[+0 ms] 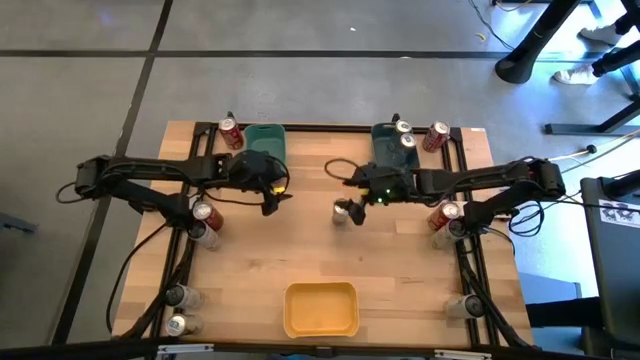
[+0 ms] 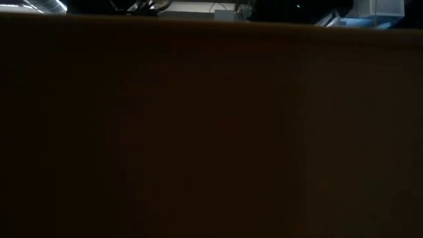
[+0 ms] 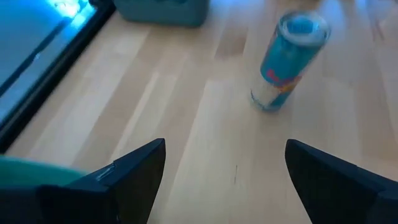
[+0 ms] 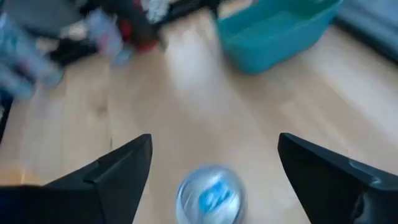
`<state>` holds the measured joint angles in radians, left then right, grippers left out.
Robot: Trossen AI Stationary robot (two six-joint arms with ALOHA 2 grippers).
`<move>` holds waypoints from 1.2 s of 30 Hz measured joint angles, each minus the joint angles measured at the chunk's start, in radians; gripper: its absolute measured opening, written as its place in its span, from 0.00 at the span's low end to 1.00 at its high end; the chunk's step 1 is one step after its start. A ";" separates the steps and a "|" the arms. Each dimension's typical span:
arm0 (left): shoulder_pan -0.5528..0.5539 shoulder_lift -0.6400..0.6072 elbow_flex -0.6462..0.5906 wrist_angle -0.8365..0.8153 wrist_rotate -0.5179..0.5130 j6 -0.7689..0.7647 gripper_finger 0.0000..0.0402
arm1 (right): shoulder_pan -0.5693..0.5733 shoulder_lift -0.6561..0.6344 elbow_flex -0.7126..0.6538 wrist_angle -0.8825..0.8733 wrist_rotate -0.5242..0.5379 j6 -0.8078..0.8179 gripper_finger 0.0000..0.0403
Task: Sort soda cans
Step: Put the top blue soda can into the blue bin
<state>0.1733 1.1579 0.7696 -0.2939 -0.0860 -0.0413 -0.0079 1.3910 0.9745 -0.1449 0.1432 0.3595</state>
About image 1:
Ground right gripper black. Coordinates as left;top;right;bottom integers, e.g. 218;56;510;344
348;162;419;226

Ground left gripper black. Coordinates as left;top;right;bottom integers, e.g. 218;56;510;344
229;148;295;218

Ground yellow plastic bin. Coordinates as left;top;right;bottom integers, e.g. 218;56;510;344
282;281;360;339

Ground green plastic bin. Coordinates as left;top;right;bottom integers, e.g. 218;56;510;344
243;123;288;166

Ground dark blue-grey plastic bin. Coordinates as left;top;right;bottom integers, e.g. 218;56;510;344
370;122;422;171

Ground black pole base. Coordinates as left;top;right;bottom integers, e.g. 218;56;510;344
494;0;581;85

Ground black stand foot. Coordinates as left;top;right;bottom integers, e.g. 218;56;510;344
543;97;640;136

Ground black crossbar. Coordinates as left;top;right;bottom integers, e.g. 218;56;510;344
0;338;640;360

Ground person's white shoe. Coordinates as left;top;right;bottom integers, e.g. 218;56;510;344
578;24;624;47
552;64;599;86

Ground black equipment cart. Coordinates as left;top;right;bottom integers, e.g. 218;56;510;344
579;169;640;360

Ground white marker label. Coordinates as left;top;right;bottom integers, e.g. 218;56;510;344
598;198;640;229

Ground grey floor object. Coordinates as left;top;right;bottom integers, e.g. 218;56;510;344
0;212;39;235

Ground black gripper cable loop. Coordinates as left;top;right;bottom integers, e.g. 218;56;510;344
323;157;366;187

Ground black floor cable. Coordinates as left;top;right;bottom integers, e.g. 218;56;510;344
104;222;169;335

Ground silver metal bracket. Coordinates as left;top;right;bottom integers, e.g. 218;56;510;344
158;342;215;357
433;348;494;360

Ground coiled black cable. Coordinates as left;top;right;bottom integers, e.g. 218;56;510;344
507;192;547;239

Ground white cable with black knob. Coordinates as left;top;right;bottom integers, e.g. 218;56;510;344
547;127;640;174

